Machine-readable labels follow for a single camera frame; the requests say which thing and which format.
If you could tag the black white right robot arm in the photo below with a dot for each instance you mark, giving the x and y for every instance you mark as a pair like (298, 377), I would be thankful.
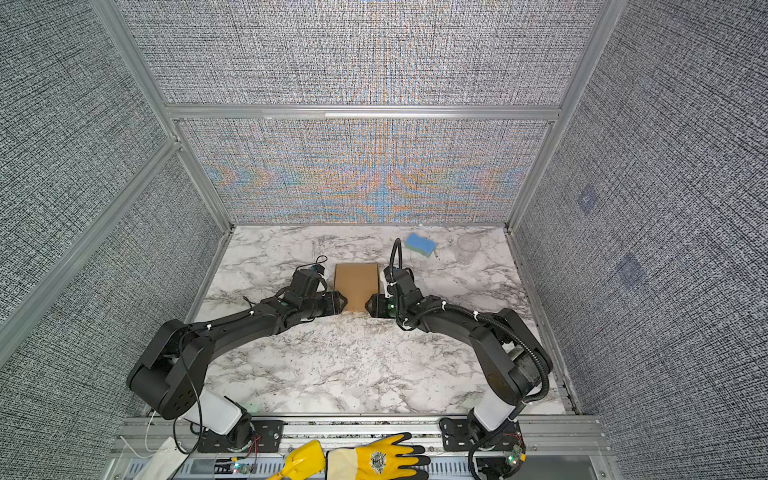
(514, 363)

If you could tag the blue green sponge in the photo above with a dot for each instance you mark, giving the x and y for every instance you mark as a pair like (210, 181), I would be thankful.
(421, 245)

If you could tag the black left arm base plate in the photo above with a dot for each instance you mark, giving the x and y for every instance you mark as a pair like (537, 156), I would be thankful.
(262, 435)

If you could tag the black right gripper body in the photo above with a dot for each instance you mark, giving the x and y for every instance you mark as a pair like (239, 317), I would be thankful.
(387, 308)

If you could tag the clear round plastic lid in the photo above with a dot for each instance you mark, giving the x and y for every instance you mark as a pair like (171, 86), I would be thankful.
(469, 243)

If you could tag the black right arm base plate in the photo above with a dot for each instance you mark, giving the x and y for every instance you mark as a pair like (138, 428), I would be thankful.
(459, 435)

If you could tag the brown cardboard box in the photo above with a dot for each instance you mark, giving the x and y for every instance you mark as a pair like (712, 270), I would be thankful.
(357, 282)

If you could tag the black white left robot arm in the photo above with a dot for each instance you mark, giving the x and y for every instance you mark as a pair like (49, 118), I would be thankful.
(169, 375)

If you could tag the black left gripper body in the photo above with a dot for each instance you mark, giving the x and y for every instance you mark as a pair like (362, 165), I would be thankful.
(322, 306)

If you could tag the yellow black work glove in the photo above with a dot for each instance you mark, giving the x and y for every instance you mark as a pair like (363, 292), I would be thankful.
(387, 458)

